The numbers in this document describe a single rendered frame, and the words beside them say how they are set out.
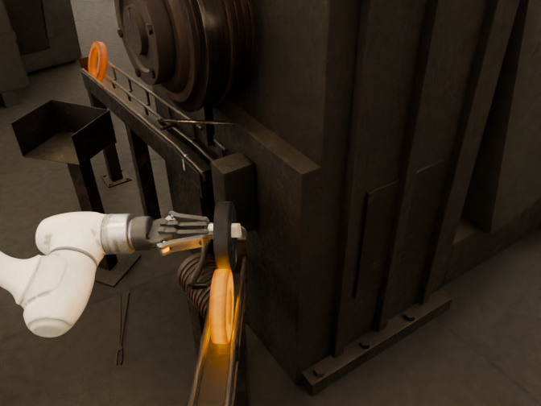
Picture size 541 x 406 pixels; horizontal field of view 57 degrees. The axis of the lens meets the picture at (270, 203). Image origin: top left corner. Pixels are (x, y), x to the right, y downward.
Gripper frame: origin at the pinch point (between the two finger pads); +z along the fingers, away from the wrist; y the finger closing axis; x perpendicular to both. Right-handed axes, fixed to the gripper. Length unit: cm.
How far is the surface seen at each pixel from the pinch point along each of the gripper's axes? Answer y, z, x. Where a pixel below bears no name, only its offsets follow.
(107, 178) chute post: -138, -88, -77
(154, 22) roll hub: -33, -15, 36
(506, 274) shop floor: -69, 103, -87
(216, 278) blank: 12.5, -0.6, -2.1
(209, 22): -31.1, -2.4, 35.6
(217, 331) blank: 20.6, -0.3, -8.6
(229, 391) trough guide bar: 32.9, 2.9, -10.1
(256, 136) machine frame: -31.9, 5.8, 5.3
